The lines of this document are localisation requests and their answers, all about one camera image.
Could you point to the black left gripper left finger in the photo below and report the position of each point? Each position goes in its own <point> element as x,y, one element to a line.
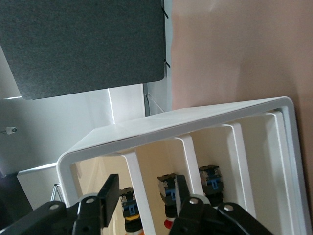
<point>110,195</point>

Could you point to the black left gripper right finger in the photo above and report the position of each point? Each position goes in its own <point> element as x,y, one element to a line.
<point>182,195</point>

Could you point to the yellow mushroom push button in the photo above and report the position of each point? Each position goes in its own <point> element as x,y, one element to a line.
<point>129,210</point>

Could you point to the white divided drawer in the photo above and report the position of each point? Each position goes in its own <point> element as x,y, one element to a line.
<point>188,156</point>

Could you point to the grey metal stand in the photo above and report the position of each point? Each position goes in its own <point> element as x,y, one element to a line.
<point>55,193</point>

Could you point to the black panel clip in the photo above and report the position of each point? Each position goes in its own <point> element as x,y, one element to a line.
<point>165,12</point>
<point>166,63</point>

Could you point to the dark grey felt panel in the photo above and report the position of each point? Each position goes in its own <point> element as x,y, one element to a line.
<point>85,44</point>

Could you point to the dark push button switch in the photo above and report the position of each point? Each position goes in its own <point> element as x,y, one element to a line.
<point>210,181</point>

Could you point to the white security camera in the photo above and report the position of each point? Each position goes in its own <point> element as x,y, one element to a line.
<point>11,130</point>

